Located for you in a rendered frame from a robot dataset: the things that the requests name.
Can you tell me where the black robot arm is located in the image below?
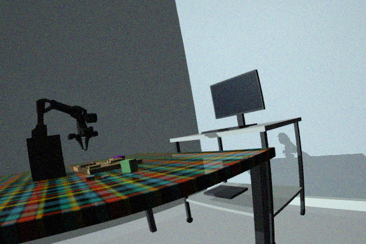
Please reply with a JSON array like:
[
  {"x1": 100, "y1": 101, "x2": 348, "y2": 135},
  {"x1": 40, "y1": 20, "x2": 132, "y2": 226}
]
[{"x1": 31, "y1": 98, "x2": 97, "y2": 138}]

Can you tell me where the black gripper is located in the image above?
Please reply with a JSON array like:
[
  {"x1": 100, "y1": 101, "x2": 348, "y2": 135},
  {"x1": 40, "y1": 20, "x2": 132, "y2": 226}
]
[{"x1": 68, "y1": 123, "x2": 98, "y2": 149}]

